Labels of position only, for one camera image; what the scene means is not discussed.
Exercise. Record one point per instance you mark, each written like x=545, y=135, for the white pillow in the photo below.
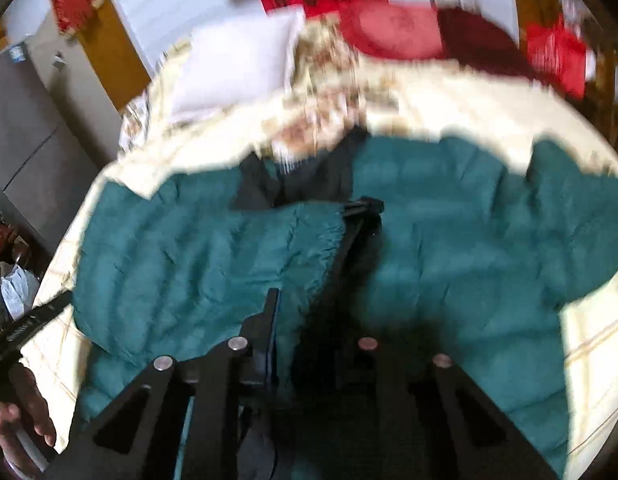
x=229, y=65

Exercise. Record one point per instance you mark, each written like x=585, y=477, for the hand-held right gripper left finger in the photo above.
x=267, y=330

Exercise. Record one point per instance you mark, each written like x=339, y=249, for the red round cushion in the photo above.
x=394, y=30

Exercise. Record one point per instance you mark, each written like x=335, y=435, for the dark red fluffy cushion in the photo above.
x=479, y=42

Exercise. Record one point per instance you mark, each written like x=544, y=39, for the person's left hand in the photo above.
x=9, y=425

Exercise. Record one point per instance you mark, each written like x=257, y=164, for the pile of clutter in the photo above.
x=11, y=270

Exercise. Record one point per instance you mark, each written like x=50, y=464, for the wooden shelf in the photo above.
x=611, y=85

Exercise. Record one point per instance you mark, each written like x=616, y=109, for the cream floral bed sheet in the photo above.
x=489, y=105

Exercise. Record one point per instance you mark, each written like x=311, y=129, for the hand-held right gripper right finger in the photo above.
x=384, y=390

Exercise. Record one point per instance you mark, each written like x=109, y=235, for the grey cabinet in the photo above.
x=34, y=125

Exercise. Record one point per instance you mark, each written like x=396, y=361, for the red bag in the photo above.
x=556, y=57

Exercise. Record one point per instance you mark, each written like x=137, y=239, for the teal puffer jacket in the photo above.
x=439, y=240

